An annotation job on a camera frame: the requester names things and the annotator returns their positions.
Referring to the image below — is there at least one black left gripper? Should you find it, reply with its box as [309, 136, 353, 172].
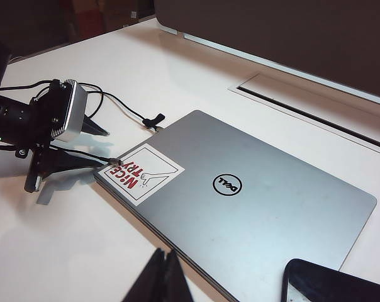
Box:
[20, 80, 115, 205]

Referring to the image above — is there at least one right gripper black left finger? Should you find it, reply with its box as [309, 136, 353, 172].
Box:
[135, 247, 169, 302]

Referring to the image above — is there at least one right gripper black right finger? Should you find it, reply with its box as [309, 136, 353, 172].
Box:
[163, 250, 194, 302]

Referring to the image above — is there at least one black charging cable silver plug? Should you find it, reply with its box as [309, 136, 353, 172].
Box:
[60, 82, 165, 166]

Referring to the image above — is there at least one white Nice Try sticker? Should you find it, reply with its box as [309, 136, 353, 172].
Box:
[97, 143, 186, 207]

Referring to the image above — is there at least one silver Dell laptop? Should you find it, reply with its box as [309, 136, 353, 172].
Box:
[93, 109, 378, 302]

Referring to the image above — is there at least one brown cardboard box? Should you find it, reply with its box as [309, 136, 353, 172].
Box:
[100, 0, 155, 29]

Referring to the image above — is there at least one brown desk divider panel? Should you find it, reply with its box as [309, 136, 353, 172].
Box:
[154, 0, 380, 101]

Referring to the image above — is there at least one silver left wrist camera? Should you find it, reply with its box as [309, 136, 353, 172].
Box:
[50, 79, 89, 143]

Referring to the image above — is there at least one black robot camera cable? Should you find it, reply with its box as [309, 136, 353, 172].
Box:
[0, 80, 55, 95]

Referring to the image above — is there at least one white desk cable flap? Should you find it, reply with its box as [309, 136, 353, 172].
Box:
[228, 72, 380, 164]

